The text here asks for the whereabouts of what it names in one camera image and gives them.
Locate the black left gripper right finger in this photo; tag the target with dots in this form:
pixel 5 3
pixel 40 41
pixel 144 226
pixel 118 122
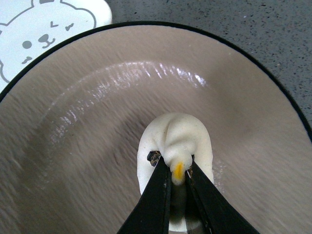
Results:
pixel 207 210

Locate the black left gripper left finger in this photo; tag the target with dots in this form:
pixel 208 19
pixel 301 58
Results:
pixel 152 213

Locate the white steamed bun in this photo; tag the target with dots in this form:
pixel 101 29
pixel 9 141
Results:
pixel 181 139

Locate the beige plate black rim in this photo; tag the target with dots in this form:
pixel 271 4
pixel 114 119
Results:
pixel 71 124

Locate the cream bear serving tray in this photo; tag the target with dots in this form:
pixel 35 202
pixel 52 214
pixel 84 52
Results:
pixel 28 28

